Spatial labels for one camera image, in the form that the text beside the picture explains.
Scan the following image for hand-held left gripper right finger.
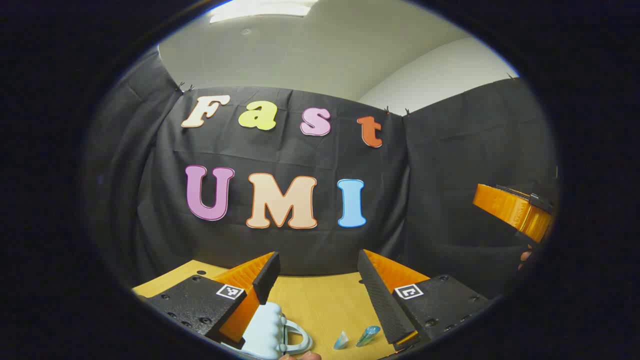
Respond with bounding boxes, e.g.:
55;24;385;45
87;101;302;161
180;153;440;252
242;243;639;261
357;249;493;352

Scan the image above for black backdrop cloth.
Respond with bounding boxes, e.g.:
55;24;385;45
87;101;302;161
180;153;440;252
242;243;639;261
82;47;558;301

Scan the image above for light blue suitcase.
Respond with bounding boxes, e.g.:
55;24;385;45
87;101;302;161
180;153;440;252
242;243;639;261
222;301;314;360

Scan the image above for ceiling light panel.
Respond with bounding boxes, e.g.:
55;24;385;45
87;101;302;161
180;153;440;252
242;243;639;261
209;0;318;24

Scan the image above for blue capped clear bottle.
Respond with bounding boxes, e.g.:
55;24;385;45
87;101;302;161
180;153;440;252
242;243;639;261
355;325;382;348

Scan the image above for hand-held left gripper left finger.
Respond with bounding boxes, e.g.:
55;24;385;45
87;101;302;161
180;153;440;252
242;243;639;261
137;251;281;351

